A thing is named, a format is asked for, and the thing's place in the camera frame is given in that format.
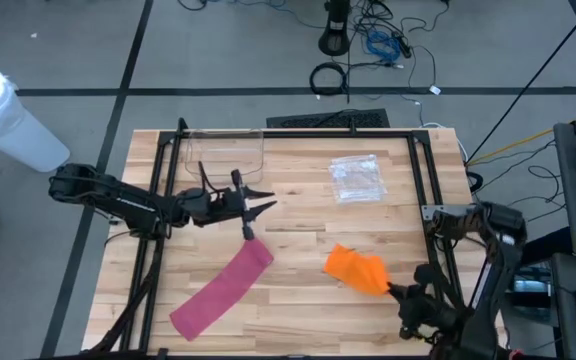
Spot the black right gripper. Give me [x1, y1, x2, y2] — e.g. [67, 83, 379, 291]
[386, 263, 469, 346]

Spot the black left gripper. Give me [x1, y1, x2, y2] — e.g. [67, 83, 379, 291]
[187, 169, 278, 241]

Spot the orange elastic bandage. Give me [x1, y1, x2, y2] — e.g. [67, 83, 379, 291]
[322, 243, 392, 297]

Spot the clear plastic container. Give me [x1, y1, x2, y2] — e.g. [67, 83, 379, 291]
[183, 128, 265, 185]

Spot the pink elastic bandage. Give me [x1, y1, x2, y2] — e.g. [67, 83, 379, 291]
[168, 237, 275, 343]

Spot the black floor mat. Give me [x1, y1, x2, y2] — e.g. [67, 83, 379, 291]
[266, 108, 391, 129]

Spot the black slanted pole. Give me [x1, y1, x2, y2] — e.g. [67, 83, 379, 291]
[466, 0, 576, 164]

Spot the white trash bin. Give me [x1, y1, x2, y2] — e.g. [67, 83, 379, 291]
[0, 58, 72, 174]

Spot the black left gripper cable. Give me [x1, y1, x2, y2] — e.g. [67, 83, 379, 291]
[196, 159, 234, 196]

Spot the black metal table frame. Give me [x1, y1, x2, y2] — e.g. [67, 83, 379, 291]
[82, 117, 512, 360]

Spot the black coiled cable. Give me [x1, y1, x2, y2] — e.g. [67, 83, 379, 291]
[309, 61, 349, 97]

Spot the yellow floor cable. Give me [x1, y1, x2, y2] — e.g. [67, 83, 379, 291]
[465, 105, 576, 167]

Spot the blue coiled cable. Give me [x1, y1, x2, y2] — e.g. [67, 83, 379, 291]
[365, 29, 402, 64]

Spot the black floor cable tangle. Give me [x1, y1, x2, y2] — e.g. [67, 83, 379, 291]
[350, 0, 452, 101]

